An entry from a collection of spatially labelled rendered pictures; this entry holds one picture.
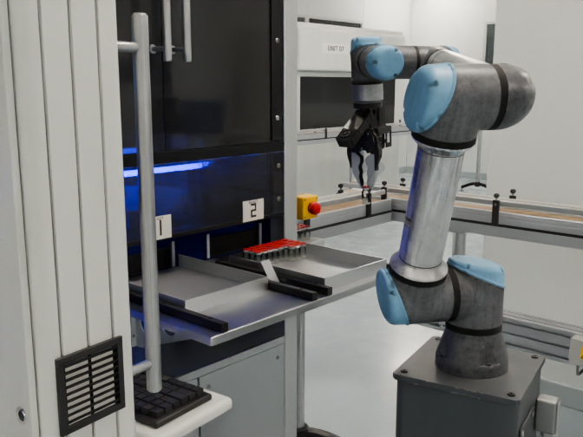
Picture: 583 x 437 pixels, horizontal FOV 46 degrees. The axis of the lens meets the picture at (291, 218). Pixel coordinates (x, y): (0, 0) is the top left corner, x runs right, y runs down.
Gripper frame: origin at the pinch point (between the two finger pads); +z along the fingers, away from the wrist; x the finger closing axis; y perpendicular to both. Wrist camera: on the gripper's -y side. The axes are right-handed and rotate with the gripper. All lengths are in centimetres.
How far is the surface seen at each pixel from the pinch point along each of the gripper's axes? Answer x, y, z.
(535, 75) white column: 18, 153, -15
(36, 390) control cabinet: -12, -98, 9
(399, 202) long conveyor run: 45, 88, 29
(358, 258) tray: 10.1, 10.7, 24.3
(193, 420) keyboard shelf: -11, -70, 27
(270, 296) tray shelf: 9.6, -26.5, 23.2
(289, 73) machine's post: 39, 19, -26
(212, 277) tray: 32.2, -24.0, 23.3
